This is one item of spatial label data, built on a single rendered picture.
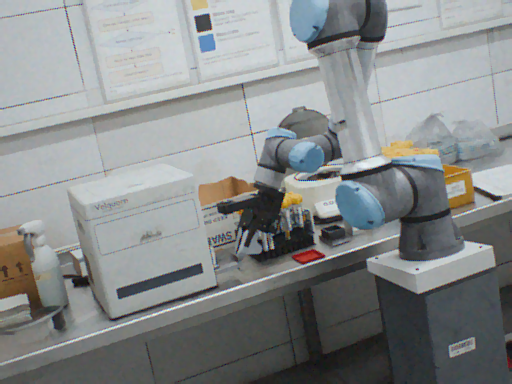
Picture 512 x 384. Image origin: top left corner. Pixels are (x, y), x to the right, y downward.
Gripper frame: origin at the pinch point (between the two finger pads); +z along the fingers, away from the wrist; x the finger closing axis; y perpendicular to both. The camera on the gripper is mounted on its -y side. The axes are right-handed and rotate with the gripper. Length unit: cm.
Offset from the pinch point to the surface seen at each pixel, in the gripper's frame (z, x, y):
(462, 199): -33, -2, 62
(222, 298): 9.7, -8.4, -4.2
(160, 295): 13.1, -4.4, -18.6
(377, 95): -63, 60, 61
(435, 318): -3, -45, 30
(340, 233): -13.3, 0.1, 27.8
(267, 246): -4.3, 4.9, 9.9
